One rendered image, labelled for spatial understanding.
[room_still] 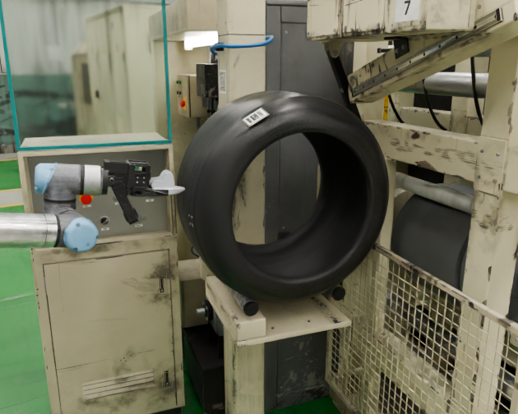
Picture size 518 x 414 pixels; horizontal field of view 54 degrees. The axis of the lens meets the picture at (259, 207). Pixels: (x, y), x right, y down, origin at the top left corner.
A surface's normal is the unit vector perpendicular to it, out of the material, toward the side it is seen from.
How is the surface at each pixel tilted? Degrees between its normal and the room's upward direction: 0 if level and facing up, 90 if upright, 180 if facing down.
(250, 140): 82
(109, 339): 90
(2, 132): 90
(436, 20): 90
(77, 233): 90
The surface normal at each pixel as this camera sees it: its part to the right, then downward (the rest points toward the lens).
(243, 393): 0.35, 0.25
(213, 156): -0.35, -0.15
